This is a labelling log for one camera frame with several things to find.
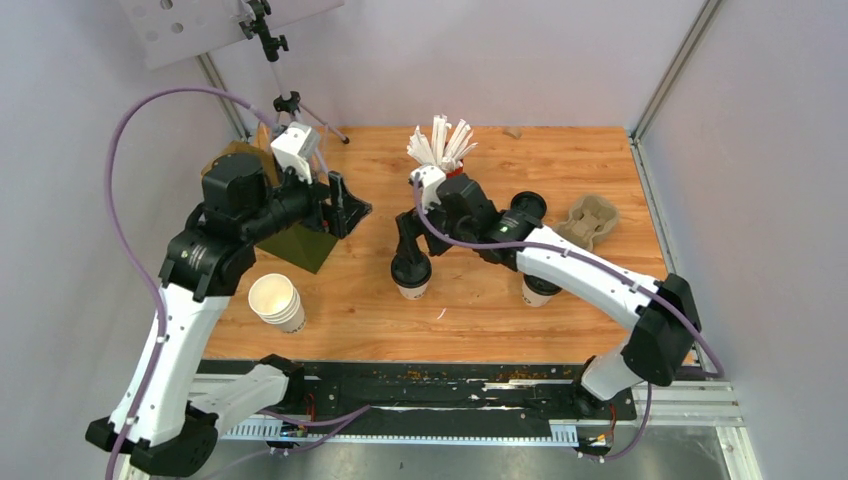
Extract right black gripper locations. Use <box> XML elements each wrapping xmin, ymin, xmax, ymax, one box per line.
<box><xmin>395</xmin><ymin>199</ymin><xmax>474</xmax><ymax>268</ymax></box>

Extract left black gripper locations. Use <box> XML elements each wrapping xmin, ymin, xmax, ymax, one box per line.
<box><xmin>245</xmin><ymin>155</ymin><xmax>375</xmax><ymax>242</ymax></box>

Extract green paper bag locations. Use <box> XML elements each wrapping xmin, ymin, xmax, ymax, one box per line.
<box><xmin>201</xmin><ymin>141</ymin><xmax>337</xmax><ymax>274</ymax></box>

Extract stack of white cups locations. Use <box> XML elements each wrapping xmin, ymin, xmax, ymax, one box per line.
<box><xmin>248</xmin><ymin>273</ymin><xmax>307</xmax><ymax>334</ymax></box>

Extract white paper coffee cup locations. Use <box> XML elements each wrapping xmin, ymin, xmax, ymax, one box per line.
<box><xmin>522</xmin><ymin>282</ymin><xmax>556</xmax><ymax>308</ymax></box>

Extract cardboard cup carrier tray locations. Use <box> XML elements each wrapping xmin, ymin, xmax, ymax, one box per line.
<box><xmin>553</xmin><ymin>194</ymin><xmax>620</xmax><ymax>252</ymax></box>

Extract black coffee cup lid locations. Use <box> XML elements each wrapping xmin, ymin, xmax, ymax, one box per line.
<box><xmin>523</xmin><ymin>275</ymin><xmax>562</xmax><ymax>296</ymax></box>

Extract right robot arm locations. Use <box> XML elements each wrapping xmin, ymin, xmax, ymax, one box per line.
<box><xmin>390</xmin><ymin>167</ymin><xmax>701</xmax><ymax>418</ymax></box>

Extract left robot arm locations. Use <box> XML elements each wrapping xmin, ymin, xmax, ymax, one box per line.
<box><xmin>86</xmin><ymin>153</ymin><xmax>372</xmax><ymax>477</ymax></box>

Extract red straw holder cup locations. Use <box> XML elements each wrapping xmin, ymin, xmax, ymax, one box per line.
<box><xmin>446</xmin><ymin>165</ymin><xmax>464</xmax><ymax>179</ymax></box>

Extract white wrapped straws bundle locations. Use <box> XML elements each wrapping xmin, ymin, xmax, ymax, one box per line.
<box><xmin>406</xmin><ymin>114</ymin><xmax>478</xmax><ymax>173</ymax></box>

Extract white perforated board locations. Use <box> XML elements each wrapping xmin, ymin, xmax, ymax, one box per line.
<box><xmin>117</xmin><ymin>0</ymin><xmax>346</xmax><ymax>72</ymax></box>

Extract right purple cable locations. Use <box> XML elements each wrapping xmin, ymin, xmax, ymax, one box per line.
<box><xmin>411</xmin><ymin>182</ymin><xmax>725</xmax><ymax>463</ymax></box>

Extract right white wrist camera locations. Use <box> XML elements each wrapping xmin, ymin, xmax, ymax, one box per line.
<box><xmin>409</xmin><ymin>165</ymin><xmax>447</xmax><ymax>211</ymax></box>

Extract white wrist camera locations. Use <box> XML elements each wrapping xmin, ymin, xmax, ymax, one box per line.
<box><xmin>270</xmin><ymin>121</ymin><xmax>320</xmax><ymax>184</ymax></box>
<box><xmin>409</xmin><ymin>165</ymin><xmax>447</xmax><ymax>211</ymax></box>

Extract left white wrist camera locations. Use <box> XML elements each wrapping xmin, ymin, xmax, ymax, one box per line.
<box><xmin>270</xmin><ymin>121</ymin><xmax>320</xmax><ymax>184</ymax></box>

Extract silver camera tripod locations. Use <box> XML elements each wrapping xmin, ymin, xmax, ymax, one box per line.
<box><xmin>238</xmin><ymin>0</ymin><xmax>352</xmax><ymax>174</ymax></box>

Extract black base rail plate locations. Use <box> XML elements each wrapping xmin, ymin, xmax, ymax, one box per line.
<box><xmin>264</xmin><ymin>360</ymin><xmax>707</xmax><ymax>440</ymax></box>

